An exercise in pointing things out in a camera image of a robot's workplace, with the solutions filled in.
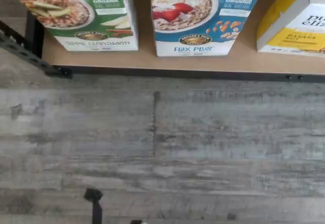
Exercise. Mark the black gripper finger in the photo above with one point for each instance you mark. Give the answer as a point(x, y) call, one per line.
point(136, 222)
point(97, 208)

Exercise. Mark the blue flax plus oatmeal box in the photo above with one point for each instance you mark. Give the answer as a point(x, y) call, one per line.
point(203, 18)

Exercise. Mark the black metal shelf rack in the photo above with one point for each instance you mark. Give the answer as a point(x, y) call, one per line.
point(152, 62)

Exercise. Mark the green apple cinnamon oatmeal box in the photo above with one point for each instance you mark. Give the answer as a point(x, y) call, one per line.
point(76, 15)

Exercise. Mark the yellow purely elizabeth box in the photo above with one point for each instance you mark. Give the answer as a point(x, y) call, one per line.
point(292, 36)

